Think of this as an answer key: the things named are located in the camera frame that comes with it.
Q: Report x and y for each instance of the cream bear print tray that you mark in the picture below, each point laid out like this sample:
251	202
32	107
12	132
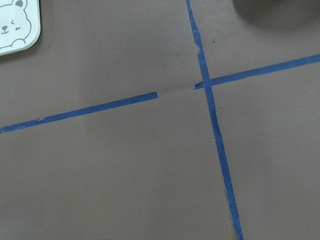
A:
20	25

